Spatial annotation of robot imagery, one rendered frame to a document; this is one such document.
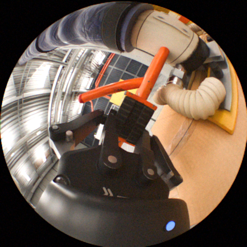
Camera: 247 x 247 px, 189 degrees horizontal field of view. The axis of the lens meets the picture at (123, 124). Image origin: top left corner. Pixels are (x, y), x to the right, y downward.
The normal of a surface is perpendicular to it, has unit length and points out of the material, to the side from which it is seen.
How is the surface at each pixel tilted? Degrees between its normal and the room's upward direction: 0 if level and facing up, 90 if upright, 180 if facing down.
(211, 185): 0
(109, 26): 90
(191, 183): 0
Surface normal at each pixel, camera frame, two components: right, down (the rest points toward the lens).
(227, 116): -0.90, -0.43
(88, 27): -0.37, 0.92
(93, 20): -0.23, 0.87
